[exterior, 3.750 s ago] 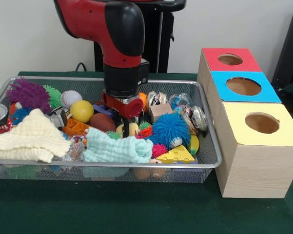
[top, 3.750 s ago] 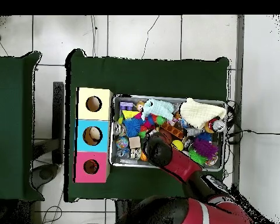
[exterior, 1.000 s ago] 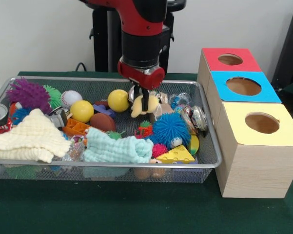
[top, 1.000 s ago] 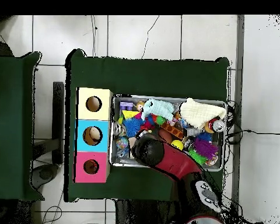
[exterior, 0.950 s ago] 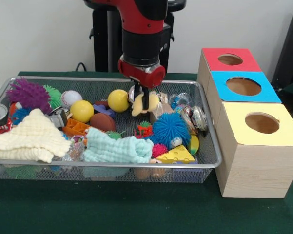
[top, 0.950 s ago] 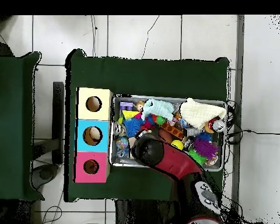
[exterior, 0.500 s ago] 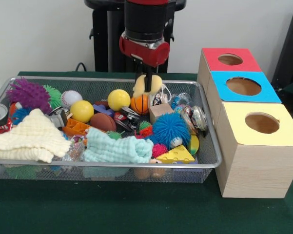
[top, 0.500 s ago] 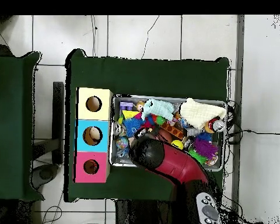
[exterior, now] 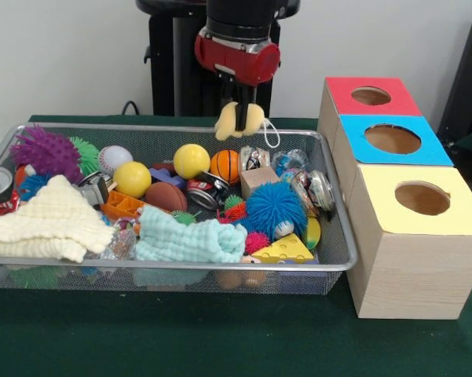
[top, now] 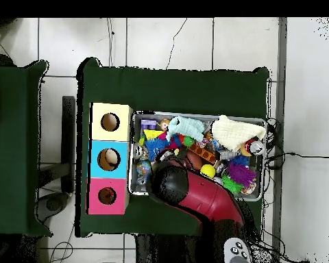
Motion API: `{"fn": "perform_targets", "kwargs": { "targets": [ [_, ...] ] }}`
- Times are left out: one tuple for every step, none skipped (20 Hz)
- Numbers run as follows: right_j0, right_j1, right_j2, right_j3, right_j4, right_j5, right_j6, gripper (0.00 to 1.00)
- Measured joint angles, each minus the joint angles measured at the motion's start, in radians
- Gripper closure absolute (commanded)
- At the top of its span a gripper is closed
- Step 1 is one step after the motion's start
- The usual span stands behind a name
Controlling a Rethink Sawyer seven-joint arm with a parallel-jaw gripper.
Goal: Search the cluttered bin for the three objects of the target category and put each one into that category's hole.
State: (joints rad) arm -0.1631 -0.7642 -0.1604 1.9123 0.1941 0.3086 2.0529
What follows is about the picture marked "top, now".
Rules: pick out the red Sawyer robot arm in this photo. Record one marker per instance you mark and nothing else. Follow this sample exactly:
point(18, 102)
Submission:
point(205, 194)

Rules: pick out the shallow metal mesh bin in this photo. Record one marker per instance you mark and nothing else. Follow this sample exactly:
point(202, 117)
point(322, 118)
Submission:
point(137, 189)

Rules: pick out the blue spiky rubber ball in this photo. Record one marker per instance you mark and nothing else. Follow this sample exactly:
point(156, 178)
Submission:
point(153, 148)

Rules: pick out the yellow cheese wedge toy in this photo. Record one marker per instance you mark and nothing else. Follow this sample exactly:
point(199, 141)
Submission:
point(153, 133)

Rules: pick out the mint knitted cloth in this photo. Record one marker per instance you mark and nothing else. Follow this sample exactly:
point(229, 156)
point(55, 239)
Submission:
point(186, 125)

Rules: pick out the brown mini football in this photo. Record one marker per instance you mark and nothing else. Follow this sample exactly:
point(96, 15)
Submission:
point(194, 161)

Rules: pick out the orange building block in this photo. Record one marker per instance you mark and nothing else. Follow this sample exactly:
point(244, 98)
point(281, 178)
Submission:
point(203, 153)

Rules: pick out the yellow ball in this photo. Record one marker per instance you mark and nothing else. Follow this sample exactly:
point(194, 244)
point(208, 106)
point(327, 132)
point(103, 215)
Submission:
point(207, 171)

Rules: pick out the dark green table cloth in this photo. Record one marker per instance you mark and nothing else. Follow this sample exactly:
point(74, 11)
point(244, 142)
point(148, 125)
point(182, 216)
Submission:
point(167, 87)

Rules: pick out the cream knitted cloth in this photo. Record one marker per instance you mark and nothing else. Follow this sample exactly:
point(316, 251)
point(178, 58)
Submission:
point(233, 131)

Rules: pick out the green spiky rubber ball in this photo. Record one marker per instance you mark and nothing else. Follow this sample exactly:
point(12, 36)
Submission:
point(230, 185)

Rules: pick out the purple spiky monster toy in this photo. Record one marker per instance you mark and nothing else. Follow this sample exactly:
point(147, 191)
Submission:
point(241, 174)

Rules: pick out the silver top soda can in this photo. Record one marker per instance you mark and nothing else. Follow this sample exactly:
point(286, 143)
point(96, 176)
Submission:
point(257, 148)

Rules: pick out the green cloth side table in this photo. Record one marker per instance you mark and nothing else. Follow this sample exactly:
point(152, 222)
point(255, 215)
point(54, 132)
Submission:
point(11, 150)

